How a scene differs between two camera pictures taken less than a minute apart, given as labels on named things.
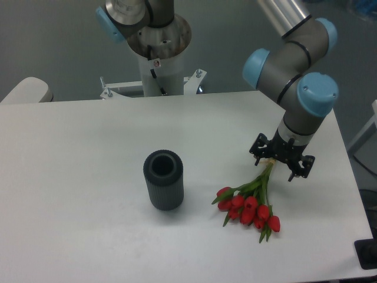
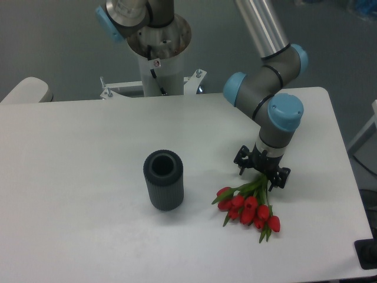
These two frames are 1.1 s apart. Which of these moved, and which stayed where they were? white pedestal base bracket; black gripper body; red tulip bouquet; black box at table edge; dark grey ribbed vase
Moved: black gripper body
Stayed: red tulip bouquet; dark grey ribbed vase; white pedestal base bracket; black box at table edge
